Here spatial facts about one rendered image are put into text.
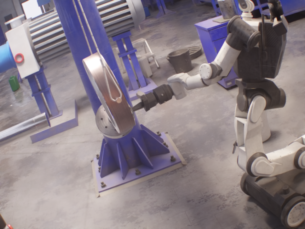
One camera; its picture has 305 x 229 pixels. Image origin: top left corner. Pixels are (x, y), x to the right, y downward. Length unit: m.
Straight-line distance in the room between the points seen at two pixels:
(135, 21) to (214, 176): 2.76
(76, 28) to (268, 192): 1.92
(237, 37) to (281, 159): 0.82
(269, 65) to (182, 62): 3.80
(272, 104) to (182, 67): 3.68
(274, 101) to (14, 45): 3.79
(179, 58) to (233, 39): 3.87
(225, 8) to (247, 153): 2.66
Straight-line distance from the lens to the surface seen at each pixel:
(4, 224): 1.30
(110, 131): 2.17
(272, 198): 2.42
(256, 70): 2.12
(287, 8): 7.21
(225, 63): 2.01
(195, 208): 2.88
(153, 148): 3.69
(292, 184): 2.51
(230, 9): 4.69
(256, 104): 2.18
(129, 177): 3.52
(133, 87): 5.69
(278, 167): 2.42
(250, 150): 2.28
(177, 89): 2.23
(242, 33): 1.94
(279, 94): 2.28
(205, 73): 2.05
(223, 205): 2.81
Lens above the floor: 1.58
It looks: 19 degrees down
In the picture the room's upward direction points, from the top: 20 degrees counter-clockwise
